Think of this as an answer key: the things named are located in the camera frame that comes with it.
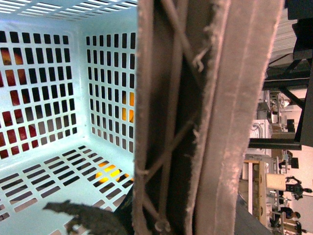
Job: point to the red apples behind basket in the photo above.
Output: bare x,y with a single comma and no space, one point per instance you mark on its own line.
15,135

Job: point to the light teal plastic basket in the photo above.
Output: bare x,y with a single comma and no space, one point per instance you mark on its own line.
77,54

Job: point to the yellow mango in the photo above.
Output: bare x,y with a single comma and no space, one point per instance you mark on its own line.
117,127

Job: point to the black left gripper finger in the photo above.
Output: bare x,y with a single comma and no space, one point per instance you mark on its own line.
95,220

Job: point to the background robot and desks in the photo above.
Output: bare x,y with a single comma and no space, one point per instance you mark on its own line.
263,178

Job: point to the brown basket handle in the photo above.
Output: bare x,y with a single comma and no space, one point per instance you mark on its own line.
200,69

